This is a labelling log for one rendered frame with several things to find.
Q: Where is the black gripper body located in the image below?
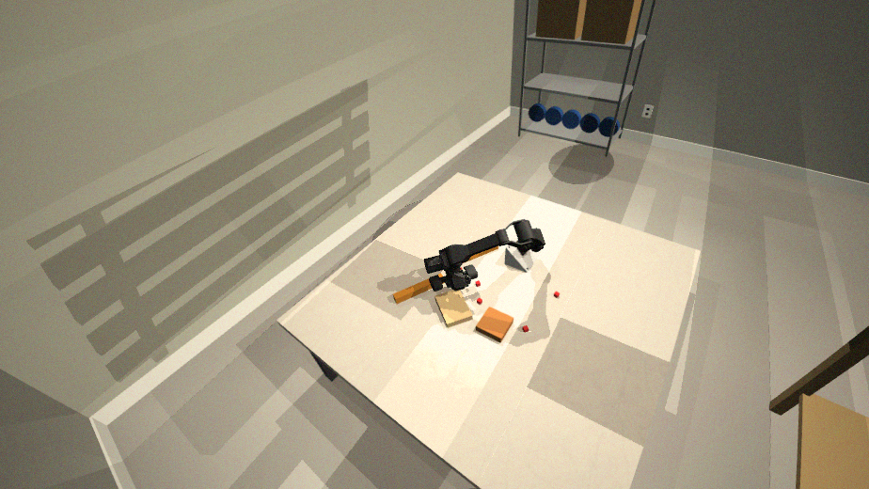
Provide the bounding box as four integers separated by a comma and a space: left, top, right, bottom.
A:
429, 264, 478, 292

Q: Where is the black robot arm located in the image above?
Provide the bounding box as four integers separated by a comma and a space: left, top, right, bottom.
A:
424, 219, 545, 291

